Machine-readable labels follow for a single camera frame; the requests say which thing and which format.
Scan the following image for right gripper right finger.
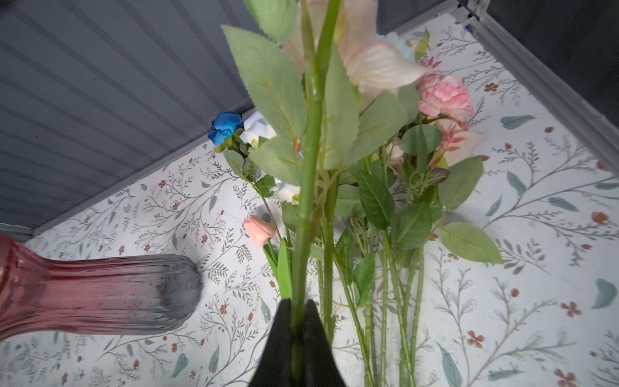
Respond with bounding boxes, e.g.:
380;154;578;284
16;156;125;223
302;299;346;387

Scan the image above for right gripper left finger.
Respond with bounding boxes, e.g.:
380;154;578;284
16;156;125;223
249;299;292;387

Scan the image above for floral table mat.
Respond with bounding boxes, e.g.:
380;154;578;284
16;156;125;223
1;14;618;386

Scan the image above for bunch of artificial flowers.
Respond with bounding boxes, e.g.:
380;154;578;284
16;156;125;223
211;22;501;386

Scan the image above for cream white rose stem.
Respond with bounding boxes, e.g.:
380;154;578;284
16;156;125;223
211;1;423;386

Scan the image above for pink glass vase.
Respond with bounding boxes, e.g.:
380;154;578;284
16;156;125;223
1;235;202;340

